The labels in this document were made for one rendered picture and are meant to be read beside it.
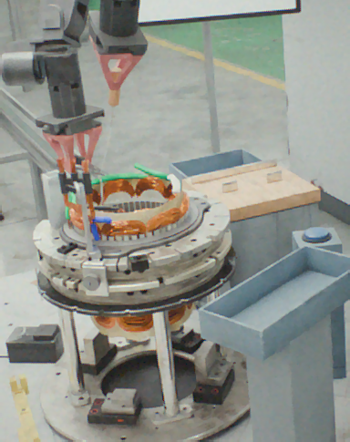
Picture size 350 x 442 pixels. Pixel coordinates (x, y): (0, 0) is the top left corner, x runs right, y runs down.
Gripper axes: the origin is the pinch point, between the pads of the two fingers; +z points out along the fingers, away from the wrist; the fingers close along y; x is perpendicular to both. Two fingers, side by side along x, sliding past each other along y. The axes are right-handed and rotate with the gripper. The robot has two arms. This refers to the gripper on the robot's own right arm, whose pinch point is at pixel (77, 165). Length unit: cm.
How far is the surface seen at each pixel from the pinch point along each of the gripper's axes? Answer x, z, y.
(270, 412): 45, 29, 2
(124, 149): -313, 121, -234
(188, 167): -9.7, 12.3, -32.5
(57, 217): 5.8, 5.2, 9.0
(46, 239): 7.9, 7.1, 12.8
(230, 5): -50, -9, -86
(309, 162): -151, 97, -227
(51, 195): 5.7, 1.2, 9.4
